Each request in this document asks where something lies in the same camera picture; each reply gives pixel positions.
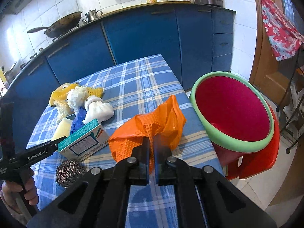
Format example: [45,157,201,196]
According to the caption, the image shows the orange plastic bag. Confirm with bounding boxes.
[108,95,187,172]

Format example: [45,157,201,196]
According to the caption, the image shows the white tissue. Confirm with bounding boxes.
[67,86,88,112]

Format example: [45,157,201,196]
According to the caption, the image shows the blue kitchen cabinets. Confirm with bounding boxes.
[1,2,235,148]

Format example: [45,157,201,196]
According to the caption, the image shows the person's left hand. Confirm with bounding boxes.
[1,169,39,223]

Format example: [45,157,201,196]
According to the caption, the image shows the blue plaid tablecloth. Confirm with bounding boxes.
[26,55,223,227]

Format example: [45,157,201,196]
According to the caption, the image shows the teal and white cardboard box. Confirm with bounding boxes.
[58,119,109,162]

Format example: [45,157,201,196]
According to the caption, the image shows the steel wool scrubber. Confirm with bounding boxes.
[56,159,87,188]

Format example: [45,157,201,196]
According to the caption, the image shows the pale yellow sponge block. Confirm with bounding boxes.
[51,118,72,141]

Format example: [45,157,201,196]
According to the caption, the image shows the blue crumpled wrapper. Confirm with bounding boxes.
[70,107,87,135]

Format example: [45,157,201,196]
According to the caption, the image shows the red plastic stool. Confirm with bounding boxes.
[226,104,280,180]

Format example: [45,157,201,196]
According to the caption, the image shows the red bin with green rim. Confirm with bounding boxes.
[190,72,275,166]

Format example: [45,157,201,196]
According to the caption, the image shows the gas stove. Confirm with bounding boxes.
[51,24,79,42]

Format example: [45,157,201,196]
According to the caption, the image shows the wooden door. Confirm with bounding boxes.
[249,0,303,105]

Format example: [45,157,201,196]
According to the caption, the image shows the black wok pan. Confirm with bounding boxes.
[27,11,81,38]

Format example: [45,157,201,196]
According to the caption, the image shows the steel kettle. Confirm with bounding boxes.
[81,9,103,24]

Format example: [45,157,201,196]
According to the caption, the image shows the red floral cloth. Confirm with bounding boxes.
[261,0,303,61]

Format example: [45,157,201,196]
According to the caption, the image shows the black wire rack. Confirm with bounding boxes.
[276,45,303,154]

